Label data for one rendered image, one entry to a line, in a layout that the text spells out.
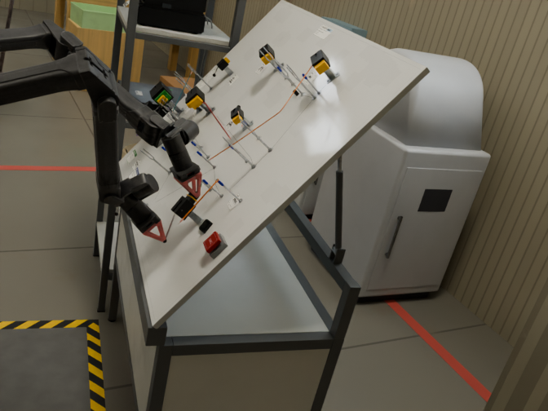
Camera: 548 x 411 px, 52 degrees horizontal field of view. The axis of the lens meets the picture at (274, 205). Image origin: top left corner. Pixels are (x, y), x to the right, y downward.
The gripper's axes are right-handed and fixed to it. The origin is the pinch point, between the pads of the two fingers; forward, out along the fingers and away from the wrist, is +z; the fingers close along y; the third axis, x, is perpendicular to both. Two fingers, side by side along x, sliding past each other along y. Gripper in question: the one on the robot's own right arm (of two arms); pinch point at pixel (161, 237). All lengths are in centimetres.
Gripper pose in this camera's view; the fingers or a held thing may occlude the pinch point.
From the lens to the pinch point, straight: 175.2
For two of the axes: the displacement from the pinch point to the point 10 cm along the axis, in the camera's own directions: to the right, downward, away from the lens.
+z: 5.1, 7.0, 5.1
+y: -4.7, -2.7, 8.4
